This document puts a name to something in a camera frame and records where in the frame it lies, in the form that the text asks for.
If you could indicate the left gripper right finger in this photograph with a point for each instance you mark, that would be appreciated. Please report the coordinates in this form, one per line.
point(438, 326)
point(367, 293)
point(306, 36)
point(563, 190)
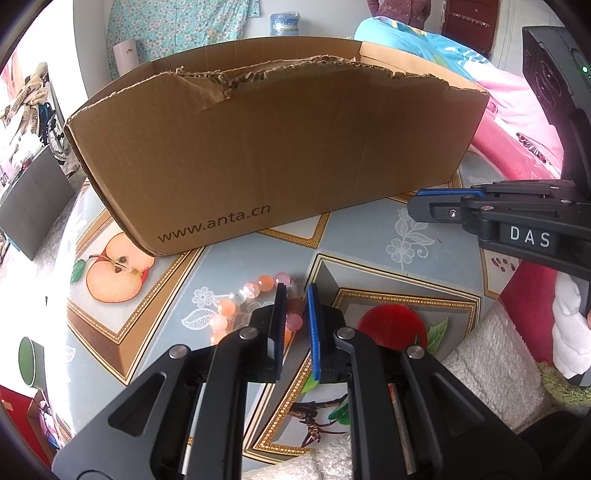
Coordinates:
point(318, 336)

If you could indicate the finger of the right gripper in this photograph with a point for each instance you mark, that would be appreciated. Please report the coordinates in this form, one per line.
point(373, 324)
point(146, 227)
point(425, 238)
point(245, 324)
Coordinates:
point(474, 192)

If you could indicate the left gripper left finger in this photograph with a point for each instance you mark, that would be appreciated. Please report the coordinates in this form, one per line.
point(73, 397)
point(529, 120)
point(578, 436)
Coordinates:
point(183, 417)

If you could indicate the right white gloved hand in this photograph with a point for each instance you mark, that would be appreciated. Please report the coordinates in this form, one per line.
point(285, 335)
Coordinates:
point(571, 330)

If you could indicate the white fluffy towel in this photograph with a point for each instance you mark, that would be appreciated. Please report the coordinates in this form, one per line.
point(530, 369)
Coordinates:
point(461, 382)

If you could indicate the fruit pattern tablecloth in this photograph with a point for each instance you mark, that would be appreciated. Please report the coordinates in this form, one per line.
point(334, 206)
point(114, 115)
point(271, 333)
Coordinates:
point(360, 257)

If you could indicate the blue cartoon quilt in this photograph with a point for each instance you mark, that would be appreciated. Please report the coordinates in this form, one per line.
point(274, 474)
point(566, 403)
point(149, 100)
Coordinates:
point(433, 47)

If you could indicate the green cup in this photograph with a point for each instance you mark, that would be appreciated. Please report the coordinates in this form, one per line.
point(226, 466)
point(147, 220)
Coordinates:
point(31, 363)

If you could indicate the blue water jug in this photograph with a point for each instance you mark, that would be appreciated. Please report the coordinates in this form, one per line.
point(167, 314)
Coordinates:
point(285, 23)

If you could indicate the brown cardboard box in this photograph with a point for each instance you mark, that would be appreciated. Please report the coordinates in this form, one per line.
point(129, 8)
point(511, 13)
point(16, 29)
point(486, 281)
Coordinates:
point(233, 138)

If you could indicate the dark grey board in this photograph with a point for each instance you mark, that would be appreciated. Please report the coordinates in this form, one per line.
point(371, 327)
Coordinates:
point(33, 202)

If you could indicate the pile of clothes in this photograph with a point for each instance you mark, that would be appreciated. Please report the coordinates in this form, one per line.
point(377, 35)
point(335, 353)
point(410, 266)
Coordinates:
point(28, 113)

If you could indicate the pink rolled mat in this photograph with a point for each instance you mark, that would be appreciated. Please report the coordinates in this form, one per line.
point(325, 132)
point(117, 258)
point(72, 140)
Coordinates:
point(126, 56)

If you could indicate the floral teal wall cloth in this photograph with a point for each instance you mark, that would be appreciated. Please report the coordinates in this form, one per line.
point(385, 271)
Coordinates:
point(163, 28)

